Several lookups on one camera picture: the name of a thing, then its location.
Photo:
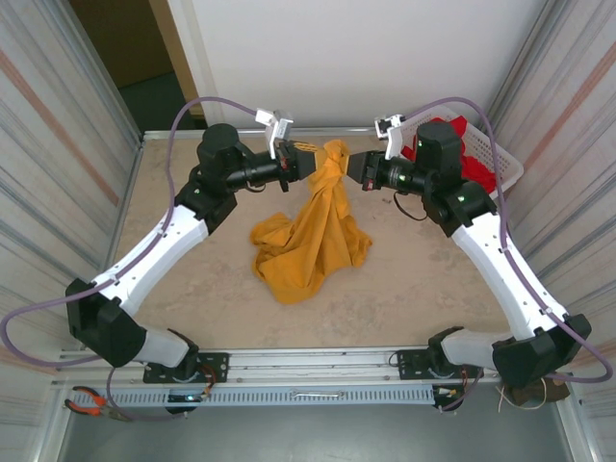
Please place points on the beige wooden door frame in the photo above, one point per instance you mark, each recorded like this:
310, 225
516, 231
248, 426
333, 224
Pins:
178, 58

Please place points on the small controller board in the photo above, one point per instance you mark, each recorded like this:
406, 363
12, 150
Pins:
447, 392
190, 397

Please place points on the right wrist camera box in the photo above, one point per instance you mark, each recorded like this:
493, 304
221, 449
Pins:
392, 126

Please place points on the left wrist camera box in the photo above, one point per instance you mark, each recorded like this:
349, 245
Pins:
279, 125

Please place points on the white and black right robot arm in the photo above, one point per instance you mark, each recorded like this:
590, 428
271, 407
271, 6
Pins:
505, 284

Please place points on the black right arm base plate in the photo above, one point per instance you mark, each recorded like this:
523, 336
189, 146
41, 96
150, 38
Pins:
414, 363

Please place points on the yellow t-shirt with blue print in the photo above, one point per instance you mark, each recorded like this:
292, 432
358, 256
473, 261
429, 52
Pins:
313, 250

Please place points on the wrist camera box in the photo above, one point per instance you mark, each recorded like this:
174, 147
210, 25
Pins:
392, 126
279, 125

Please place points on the aluminium table edge bar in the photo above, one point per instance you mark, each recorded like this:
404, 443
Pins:
346, 131

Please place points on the white plastic mesh basket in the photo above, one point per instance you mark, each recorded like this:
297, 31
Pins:
476, 137

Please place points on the aluminium mounting rail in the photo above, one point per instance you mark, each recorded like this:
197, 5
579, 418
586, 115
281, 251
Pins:
313, 366

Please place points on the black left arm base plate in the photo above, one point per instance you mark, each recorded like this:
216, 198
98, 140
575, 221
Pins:
216, 366

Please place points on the red t-shirt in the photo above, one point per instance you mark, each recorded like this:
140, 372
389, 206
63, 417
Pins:
476, 173

